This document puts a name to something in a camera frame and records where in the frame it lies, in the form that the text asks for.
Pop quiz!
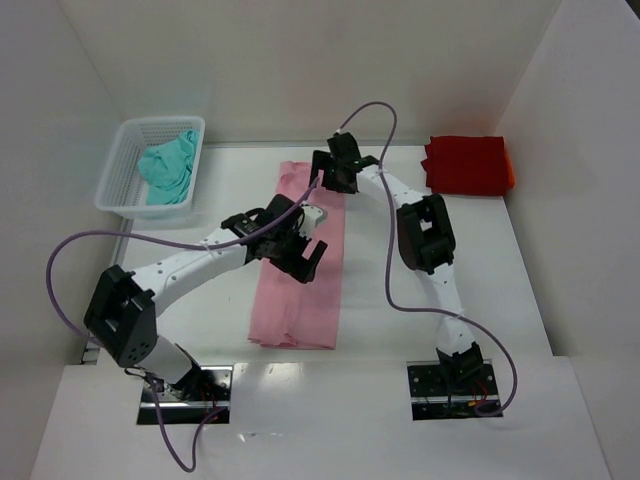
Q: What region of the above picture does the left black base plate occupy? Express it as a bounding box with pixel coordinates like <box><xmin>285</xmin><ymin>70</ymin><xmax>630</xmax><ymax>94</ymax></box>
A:
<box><xmin>137</xmin><ymin>366</ymin><xmax>233</xmax><ymax>426</ymax></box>

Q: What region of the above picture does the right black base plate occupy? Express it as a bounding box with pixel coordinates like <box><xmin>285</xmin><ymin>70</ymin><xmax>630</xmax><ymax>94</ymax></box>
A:
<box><xmin>407</xmin><ymin>361</ymin><xmax>501</xmax><ymax>421</ymax></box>

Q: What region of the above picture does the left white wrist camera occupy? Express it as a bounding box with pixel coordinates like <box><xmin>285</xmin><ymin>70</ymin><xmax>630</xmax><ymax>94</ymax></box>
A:
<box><xmin>298</xmin><ymin>203</ymin><xmax>328</xmax><ymax>239</ymax></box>

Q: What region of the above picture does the pink polo shirt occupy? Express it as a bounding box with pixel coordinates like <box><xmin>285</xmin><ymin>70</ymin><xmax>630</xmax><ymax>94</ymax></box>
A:
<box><xmin>246</xmin><ymin>159</ymin><xmax>350</xmax><ymax>351</ymax></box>

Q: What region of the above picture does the red folded t shirt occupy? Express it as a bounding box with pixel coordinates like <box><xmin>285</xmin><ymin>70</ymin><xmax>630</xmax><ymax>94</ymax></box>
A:
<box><xmin>421</xmin><ymin>136</ymin><xmax>515</xmax><ymax>197</ymax></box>

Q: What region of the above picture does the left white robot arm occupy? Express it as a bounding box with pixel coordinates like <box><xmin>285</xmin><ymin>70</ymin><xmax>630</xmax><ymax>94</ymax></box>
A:
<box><xmin>84</xmin><ymin>194</ymin><xmax>328</xmax><ymax>400</ymax></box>

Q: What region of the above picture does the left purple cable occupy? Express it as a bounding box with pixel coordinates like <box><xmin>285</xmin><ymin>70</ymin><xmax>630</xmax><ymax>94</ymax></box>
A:
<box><xmin>45</xmin><ymin>174</ymin><xmax>321</xmax><ymax>474</ymax></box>

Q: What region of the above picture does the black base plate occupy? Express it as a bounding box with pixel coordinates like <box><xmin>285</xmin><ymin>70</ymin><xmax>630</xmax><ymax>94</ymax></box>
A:
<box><xmin>407</xmin><ymin>361</ymin><xmax>501</xmax><ymax>421</ymax></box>
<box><xmin>137</xmin><ymin>366</ymin><xmax>233</xmax><ymax>426</ymax></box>

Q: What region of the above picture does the teal t shirt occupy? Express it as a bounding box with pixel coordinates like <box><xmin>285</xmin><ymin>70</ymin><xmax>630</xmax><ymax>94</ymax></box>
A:
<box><xmin>137</xmin><ymin>130</ymin><xmax>200</xmax><ymax>206</ymax></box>

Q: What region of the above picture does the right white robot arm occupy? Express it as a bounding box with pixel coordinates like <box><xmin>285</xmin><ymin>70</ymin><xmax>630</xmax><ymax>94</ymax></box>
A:
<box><xmin>310</xmin><ymin>132</ymin><xmax>484</xmax><ymax>395</ymax></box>

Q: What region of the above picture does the white plastic basket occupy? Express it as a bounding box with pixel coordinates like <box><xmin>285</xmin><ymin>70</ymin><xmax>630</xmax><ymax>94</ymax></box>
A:
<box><xmin>94</xmin><ymin>115</ymin><xmax>206</xmax><ymax>220</ymax></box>

